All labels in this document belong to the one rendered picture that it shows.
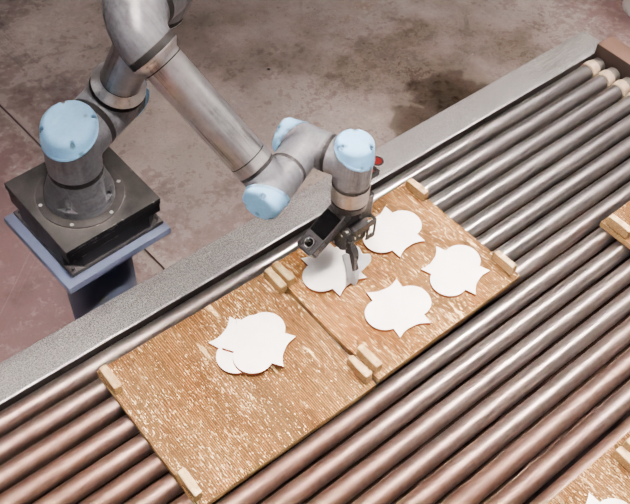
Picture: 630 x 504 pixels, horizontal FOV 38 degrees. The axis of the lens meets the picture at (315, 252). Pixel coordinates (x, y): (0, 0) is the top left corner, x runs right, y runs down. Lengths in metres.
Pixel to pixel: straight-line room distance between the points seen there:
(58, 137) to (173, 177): 1.57
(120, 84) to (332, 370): 0.70
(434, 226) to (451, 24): 2.23
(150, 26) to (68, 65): 2.39
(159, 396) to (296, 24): 2.58
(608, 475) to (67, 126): 1.22
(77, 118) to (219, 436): 0.69
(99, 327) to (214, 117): 0.54
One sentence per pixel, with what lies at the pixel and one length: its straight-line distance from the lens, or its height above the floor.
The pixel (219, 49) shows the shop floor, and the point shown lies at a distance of 3.95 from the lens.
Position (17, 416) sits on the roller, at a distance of 1.82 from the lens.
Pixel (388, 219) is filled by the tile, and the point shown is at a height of 0.94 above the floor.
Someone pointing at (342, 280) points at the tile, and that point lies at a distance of 1.90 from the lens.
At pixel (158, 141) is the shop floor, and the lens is 3.55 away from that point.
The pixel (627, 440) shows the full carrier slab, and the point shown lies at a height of 0.96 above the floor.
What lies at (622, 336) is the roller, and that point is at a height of 0.92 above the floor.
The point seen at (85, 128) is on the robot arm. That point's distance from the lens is 1.88.
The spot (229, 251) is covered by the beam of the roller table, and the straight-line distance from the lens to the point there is 1.98.
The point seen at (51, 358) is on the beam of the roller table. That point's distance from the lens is 1.87.
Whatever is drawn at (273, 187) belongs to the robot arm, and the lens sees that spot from 1.61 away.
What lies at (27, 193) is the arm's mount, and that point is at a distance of 2.09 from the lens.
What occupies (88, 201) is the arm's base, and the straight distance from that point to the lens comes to 1.99.
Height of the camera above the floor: 2.45
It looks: 51 degrees down
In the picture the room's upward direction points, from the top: 4 degrees clockwise
